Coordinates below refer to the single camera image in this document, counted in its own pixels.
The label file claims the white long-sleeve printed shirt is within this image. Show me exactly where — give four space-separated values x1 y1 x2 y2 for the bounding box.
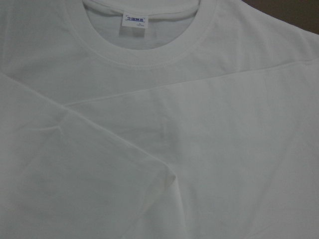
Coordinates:
0 0 319 239

